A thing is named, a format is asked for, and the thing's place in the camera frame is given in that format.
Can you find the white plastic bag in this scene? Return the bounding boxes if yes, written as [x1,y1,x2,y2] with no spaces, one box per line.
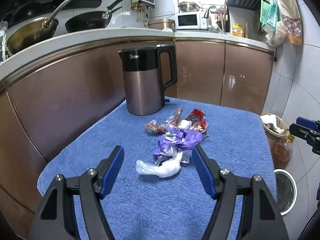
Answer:
[136,152,183,178]

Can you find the purple wrapper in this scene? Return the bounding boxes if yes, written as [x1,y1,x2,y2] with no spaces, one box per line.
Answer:
[153,125,204,166]

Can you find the beige trash bin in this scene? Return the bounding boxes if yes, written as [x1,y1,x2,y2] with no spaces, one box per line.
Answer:
[259,113,292,169]

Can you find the grey kitchen countertop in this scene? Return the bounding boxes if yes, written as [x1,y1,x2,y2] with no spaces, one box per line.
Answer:
[1,27,275,80]

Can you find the white round floor bowl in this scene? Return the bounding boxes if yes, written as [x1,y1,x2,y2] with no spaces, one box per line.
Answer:
[274,169,297,216]

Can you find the blue terry towel mat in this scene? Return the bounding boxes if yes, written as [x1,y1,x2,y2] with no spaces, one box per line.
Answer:
[37,98,277,239]

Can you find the hanging floral cloth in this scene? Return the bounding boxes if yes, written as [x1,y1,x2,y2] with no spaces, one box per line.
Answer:
[277,0,303,46]

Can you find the red candy wrapper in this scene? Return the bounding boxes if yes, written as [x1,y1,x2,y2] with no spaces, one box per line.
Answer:
[186,109,208,134]

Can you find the brown cabinet fronts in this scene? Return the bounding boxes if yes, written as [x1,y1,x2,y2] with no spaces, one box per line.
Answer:
[1,36,272,237]

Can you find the yellow packet on counter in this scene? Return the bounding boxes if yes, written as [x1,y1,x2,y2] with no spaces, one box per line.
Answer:
[232,21,246,37]

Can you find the silver red small wrapper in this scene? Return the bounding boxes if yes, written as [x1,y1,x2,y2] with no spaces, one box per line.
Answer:
[144,108,183,135]

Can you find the white microwave oven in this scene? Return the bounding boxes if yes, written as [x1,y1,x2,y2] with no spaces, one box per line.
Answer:
[175,11,208,30]

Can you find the brown black electric kettle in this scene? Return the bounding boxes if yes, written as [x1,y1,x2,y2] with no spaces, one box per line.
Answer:
[118,44,177,115]

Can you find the brown rice cooker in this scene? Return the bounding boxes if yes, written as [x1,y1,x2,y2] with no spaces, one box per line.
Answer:
[148,18,175,31]

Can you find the black frying pan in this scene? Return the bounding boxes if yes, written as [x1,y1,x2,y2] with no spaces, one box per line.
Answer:
[65,0,124,33]

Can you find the brass wok with handle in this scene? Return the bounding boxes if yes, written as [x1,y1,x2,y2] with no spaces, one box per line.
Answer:
[7,0,73,54]

